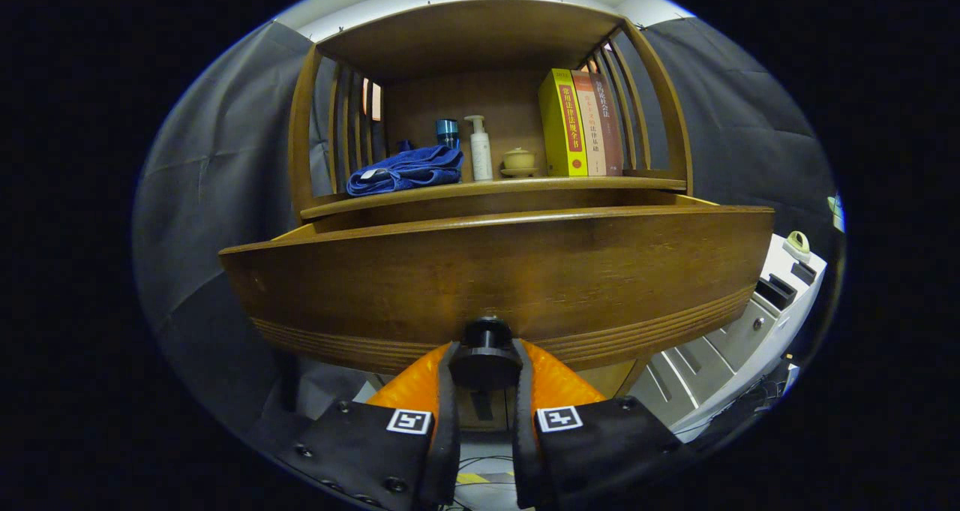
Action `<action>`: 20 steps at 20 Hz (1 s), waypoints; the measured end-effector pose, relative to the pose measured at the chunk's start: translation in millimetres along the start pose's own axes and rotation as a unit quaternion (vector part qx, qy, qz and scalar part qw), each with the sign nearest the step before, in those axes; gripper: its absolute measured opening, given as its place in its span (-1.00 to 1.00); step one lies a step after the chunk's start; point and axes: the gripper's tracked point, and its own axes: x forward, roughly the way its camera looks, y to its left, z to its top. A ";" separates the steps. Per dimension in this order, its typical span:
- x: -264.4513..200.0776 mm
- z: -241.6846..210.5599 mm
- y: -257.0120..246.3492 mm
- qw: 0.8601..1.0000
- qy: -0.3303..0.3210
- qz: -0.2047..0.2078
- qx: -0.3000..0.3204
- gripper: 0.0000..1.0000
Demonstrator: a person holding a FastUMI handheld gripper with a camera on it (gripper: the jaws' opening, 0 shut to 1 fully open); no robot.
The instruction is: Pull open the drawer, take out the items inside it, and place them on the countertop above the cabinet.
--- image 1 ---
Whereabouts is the white side cabinet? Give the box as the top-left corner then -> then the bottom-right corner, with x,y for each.
626,232 -> 828,433

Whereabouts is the beige lidded tea bowl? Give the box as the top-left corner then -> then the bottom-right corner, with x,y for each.
500,147 -> 539,179

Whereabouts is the brown wooden cabinet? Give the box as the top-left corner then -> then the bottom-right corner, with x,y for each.
287,0 -> 695,429

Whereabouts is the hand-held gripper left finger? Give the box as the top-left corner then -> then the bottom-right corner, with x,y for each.
274,342 -> 462,511

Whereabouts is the blue folded towel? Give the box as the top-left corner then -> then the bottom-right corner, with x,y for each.
346,145 -> 464,197

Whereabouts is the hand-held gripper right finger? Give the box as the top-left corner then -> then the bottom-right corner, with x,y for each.
512,338 -> 698,510

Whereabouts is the white pump bottle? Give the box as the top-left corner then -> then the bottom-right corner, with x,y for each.
464,115 -> 494,182

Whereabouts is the yellow book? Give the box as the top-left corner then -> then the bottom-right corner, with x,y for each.
538,68 -> 590,178

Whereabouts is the orange book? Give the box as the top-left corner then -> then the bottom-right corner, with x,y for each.
571,71 -> 607,177

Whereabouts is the wooden countertop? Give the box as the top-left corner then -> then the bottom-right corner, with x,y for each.
300,175 -> 689,221

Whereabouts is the brown book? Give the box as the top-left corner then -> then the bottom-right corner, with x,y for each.
589,72 -> 625,176

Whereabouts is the brown wooden drawer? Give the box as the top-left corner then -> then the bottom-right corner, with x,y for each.
217,193 -> 776,392

